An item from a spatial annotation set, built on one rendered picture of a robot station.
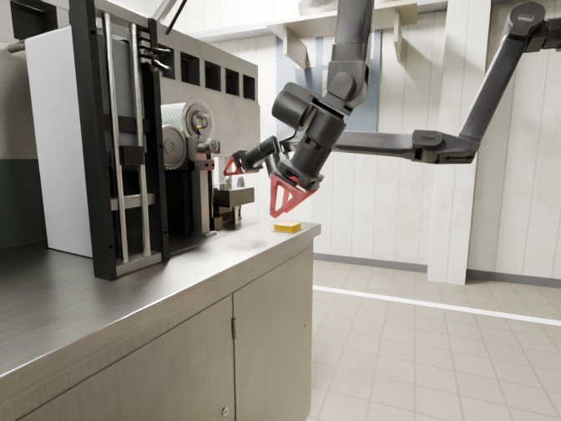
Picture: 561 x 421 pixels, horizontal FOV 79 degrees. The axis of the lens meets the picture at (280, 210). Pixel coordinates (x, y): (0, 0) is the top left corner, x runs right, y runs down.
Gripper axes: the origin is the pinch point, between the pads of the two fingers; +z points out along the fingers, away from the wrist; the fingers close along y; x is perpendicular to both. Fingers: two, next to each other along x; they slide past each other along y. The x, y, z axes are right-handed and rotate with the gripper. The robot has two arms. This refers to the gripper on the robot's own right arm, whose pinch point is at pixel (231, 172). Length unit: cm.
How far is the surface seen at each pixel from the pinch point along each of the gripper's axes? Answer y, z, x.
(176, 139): -16.8, 1.5, 12.0
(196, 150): -12.5, -0.4, 7.6
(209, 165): -10.5, -1.2, 2.1
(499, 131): 269, -89, -16
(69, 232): -42.8, 23.1, -3.7
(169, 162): -20.1, 4.4, 6.3
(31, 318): -66, -1, -23
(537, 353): 144, -47, -147
